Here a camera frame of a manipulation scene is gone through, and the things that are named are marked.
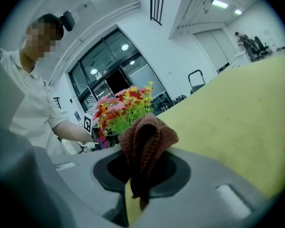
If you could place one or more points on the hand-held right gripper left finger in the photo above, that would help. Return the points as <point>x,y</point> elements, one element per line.
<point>69,189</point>

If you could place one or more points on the person's white shirt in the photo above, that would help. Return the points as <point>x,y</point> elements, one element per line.
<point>35,98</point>

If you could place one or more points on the person's head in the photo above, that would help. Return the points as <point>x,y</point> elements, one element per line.
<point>41,41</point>

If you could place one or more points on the small rectangular ceiling light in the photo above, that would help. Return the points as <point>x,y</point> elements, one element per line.
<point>237,12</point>

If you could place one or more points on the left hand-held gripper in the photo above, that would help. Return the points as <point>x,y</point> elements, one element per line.
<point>88,125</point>

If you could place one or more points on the black office chair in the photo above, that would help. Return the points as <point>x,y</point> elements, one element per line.
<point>260,47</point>

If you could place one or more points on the black hand trolley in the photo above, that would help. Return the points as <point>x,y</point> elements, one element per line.
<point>196,83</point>

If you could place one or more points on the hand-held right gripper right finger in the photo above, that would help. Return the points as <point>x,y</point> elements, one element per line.
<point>199,198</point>

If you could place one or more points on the black head-mounted camera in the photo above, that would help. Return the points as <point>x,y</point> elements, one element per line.
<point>68,21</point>

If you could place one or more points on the black hanging metal rack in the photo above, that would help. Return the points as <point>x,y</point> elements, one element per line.
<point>158,2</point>

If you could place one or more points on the blue wall sign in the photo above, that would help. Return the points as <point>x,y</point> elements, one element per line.
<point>77,116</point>

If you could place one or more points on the white ceiling pipes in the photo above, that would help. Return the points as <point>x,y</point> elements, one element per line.
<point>90,34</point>

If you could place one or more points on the long rectangular ceiling light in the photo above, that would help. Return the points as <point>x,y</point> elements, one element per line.
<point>219,3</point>

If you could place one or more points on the flower pot with colourful flowers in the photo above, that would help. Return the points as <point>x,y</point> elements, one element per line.
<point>123,108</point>

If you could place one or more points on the black-framed glass door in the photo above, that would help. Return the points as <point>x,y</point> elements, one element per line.
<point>97,58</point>

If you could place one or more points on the person's left forearm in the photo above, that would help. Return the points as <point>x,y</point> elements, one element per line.
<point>71,130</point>

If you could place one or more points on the brown knitted cloth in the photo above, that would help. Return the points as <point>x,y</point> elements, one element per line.
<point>145,136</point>

